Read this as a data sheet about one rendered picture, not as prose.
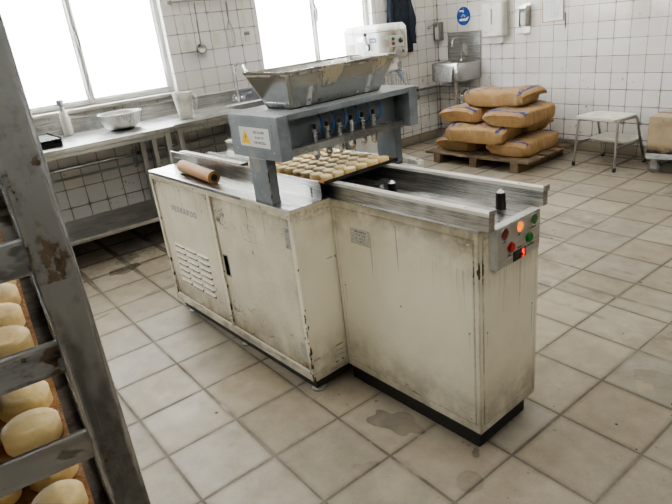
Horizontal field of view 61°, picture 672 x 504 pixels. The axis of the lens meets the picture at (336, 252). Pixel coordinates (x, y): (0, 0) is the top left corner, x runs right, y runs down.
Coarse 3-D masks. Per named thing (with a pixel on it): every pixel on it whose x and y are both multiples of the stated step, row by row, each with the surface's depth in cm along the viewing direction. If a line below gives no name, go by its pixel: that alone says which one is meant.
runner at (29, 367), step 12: (36, 348) 46; (48, 348) 46; (0, 360) 45; (12, 360) 45; (24, 360) 45; (36, 360) 46; (48, 360) 46; (60, 360) 47; (0, 372) 45; (12, 372) 45; (24, 372) 46; (36, 372) 46; (48, 372) 47; (60, 372) 47; (0, 384) 45; (12, 384) 45; (24, 384) 46
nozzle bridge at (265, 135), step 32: (352, 96) 225; (384, 96) 225; (416, 96) 237; (256, 128) 206; (288, 128) 199; (320, 128) 219; (384, 128) 234; (256, 160) 213; (288, 160) 202; (256, 192) 221
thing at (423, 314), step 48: (432, 192) 210; (336, 240) 224; (384, 240) 201; (432, 240) 183; (480, 240) 170; (384, 288) 210; (432, 288) 191; (480, 288) 176; (528, 288) 195; (384, 336) 220; (432, 336) 199; (480, 336) 182; (528, 336) 202; (384, 384) 236; (432, 384) 207; (480, 384) 189; (528, 384) 211; (480, 432) 196
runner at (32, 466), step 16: (80, 432) 50; (48, 448) 48; (64, 448) 49; (80, 448) 50; (0, 464) 47; (16, 464) 47; (32, 464) 48; (48, 464) 49; (64, 464) 50; (0, 480) 47; (16, 480) 48; (32, 480) 48; (0, 496) 47
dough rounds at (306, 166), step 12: (300, 156) 255; (312, 156) 252; (324, 156) 251; (336, 156) 246; (348, 156) 243; (360, 156) 242; (372, 156) 238; (384, 156) 236; (276, 168) 241; (288, 168) 235; (300, 168) 236; (312, 168) 231; (324, 168) 229; (336, 168) 227; (348, 168) 223; (360, 168) 226; (324, 180) 216
